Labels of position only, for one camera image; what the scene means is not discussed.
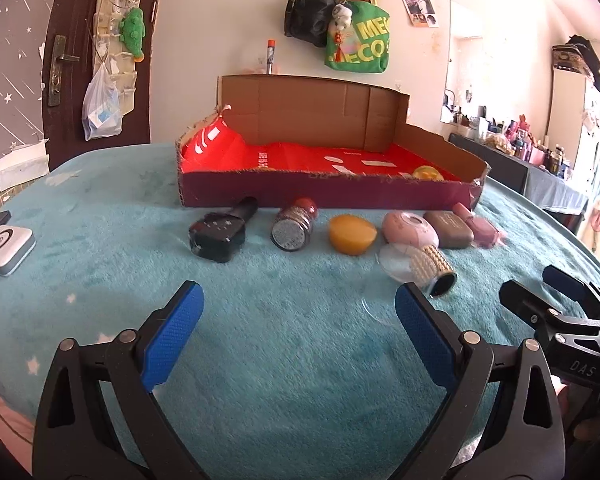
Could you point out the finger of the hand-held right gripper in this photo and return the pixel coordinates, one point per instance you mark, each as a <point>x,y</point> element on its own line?
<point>565,280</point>
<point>535,310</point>

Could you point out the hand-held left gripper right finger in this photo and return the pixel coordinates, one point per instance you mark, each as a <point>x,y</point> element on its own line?
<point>422,325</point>

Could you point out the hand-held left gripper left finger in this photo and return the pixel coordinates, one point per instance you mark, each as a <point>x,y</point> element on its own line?
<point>177,320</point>

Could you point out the studded round jar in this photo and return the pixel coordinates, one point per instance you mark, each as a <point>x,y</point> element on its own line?
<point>430,267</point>

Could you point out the clear round lid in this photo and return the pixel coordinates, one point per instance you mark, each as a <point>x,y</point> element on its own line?
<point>395,262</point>

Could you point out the black nail polish bottle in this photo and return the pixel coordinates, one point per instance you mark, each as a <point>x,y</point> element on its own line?
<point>217,237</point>

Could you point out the pink perfume bottle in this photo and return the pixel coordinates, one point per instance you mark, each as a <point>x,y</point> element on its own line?
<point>482,230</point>

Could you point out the amber round soap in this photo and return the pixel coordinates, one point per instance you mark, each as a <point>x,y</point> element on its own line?
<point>352,235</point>

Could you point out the glitter bottle with red cap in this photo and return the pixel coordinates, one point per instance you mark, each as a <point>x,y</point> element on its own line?
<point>292,230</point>

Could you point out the cardboard box with red lining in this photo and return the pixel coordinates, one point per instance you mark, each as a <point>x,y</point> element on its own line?
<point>330,195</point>

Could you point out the pink round case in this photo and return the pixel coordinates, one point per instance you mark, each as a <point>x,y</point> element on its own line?
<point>407,230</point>

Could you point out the dresser with blue cloth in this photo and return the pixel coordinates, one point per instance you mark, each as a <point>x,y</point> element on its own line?
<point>550,185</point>

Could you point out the brown oval case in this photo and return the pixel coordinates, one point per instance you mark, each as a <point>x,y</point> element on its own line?
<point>450,230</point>

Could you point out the row of cosmetic bottles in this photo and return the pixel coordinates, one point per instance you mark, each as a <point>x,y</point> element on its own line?
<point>520,142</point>

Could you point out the yellow round toy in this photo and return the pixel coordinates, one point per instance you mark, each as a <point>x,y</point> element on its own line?
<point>428,174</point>

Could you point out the white wardrobe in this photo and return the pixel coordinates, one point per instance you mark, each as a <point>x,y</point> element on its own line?
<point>570,110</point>

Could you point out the white square device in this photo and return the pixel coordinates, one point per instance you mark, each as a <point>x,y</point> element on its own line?
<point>5,250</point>

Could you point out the pink bed sheet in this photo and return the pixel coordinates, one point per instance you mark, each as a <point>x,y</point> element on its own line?
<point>0,425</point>

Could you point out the clear plastic bag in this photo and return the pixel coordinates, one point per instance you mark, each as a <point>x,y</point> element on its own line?
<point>102,110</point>

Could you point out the dark clothes pile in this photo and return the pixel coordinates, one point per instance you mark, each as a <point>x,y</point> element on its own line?
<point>585,55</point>

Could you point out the tube with orange cap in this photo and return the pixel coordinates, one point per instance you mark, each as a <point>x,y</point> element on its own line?
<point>270,57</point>

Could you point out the green tote bag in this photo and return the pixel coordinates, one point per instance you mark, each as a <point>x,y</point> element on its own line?
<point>367,45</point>

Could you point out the green plush toy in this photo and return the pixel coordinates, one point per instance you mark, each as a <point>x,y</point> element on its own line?
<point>132,32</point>

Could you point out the star patterned curtain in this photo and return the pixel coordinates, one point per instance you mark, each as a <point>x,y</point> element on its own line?
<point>10,60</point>

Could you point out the beige hanging organiser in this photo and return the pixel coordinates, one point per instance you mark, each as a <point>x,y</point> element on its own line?
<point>110,10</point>

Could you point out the dark brown door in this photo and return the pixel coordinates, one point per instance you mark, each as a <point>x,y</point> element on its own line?
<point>75,10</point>

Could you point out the black backpack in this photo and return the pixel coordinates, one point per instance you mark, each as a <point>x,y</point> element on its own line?
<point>310,10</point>

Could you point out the wall mirror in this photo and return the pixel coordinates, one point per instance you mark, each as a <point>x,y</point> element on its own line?
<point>462,60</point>

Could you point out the wall photo poster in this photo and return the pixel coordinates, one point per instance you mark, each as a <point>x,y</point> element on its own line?
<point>417,5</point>

